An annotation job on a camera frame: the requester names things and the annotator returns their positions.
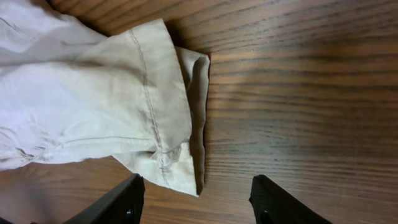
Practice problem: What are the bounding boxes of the beige shorts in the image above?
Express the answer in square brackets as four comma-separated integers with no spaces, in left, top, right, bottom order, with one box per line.
[1,0,210,196]

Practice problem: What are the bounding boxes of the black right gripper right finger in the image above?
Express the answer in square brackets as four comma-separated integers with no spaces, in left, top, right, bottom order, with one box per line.
[249,175,331,224]

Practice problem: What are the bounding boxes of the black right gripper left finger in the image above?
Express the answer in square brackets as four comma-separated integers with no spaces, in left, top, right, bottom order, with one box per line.
[65,174,145,224]

